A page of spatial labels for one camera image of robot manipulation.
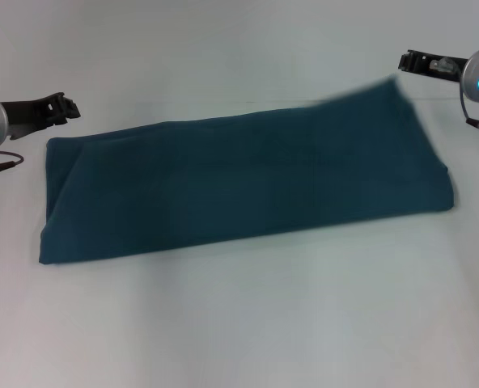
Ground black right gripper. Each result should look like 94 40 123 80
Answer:
398 49 470 85

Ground dark red left gripper cable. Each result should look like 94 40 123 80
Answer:
0 149 25 183

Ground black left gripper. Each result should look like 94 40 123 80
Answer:
0 92 82 141

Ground teal blue shirt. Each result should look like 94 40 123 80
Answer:
38 75 456 267

